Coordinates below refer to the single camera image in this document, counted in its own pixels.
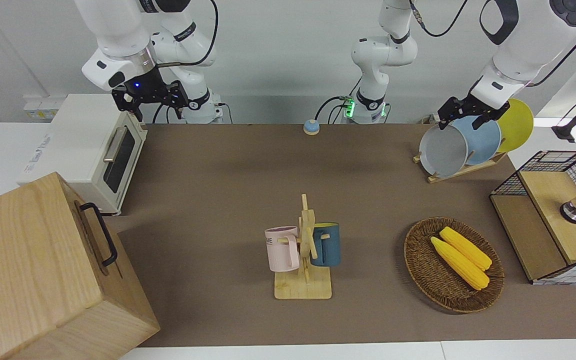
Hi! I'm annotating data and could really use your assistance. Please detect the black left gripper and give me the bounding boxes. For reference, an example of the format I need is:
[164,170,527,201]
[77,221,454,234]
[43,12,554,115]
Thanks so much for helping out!
[436,93,511,132]

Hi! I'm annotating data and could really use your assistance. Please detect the white toaster oven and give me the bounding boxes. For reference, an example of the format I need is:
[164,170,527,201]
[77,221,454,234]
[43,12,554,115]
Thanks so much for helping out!
[17,93,149,217]

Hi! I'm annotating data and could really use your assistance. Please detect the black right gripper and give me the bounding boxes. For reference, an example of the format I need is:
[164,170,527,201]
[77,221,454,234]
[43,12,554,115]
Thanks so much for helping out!
[112,66,190,123]

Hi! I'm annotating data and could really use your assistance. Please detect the yellow plate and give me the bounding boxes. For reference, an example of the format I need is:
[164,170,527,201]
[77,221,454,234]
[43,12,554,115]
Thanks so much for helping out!
[495,98,535,154]

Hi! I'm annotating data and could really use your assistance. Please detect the silver toaster door handle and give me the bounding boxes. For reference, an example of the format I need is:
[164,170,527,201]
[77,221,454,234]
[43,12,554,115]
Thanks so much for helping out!
[102,126,129,164]

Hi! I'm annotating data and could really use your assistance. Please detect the black left base cables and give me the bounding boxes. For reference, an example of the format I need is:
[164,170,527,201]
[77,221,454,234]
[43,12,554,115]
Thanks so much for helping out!
[315,94,357,125]

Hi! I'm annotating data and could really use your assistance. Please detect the brown table mat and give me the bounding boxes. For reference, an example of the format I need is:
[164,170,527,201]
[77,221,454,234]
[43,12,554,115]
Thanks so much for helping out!
[105,122,576,348]

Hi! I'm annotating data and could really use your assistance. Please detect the dark blue mug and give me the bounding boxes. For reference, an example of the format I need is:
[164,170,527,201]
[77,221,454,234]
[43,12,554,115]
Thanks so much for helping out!
[310,222,341,267]

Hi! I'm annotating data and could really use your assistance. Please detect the wooden plate rack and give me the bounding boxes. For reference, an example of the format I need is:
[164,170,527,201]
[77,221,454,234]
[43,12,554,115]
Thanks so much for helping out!
[412,150,509,184]

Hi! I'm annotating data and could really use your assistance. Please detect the wooden mug rack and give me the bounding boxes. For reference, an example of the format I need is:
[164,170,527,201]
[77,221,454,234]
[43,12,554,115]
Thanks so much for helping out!
[274,193,333,301]

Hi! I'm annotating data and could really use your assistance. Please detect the yellow corn cob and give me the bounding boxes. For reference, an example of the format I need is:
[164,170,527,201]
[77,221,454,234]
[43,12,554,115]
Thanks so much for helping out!
[430,236,490,291]
[439,226,493,272]

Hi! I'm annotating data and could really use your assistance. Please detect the black base cables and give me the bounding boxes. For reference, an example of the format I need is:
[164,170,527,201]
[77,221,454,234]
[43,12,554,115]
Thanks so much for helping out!
[315,94,357,125]
[151,102,179,125]

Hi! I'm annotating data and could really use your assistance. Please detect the brown wicker basket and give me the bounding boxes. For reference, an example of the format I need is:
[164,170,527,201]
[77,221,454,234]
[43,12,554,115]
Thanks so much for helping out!
[404,216,505,315]

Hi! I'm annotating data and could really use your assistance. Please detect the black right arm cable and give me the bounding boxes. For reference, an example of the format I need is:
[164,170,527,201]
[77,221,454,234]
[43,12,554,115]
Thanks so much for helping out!
[155,0,219,68]

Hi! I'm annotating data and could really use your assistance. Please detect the gray plate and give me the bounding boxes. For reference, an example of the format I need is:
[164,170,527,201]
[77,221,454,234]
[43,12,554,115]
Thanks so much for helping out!
[418,123,469,179]

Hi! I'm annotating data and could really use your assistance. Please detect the light blue plate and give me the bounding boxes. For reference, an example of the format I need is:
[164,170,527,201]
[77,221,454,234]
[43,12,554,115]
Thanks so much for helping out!
[450,115,503,166]

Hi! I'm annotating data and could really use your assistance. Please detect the black right base cables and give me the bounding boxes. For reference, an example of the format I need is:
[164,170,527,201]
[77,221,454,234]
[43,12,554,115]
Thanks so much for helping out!
[151,102,179,125]

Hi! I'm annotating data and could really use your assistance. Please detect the light wooden box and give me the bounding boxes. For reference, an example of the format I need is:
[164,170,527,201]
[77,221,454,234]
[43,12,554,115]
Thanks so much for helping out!
[0,171,161,360]

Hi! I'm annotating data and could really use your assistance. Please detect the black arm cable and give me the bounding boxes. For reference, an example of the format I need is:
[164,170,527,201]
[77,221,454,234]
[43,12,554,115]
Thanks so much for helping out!
[155,0,219,68]
[409,0,576,88]

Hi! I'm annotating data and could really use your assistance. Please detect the black box handle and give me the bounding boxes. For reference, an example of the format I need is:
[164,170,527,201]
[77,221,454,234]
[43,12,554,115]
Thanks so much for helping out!
[78,202,119,267]

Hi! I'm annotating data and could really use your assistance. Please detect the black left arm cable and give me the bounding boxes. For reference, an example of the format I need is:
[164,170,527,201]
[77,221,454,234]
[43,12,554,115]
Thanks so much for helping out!
[409,0,576,88]

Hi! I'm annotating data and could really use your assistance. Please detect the wire and wood shelf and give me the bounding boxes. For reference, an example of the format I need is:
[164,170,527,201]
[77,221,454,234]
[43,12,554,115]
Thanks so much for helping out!
[489,150,576,286]

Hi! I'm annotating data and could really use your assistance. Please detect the pink mug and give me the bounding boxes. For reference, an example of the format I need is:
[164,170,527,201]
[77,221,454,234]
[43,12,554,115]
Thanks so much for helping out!
[264,226,302,273]

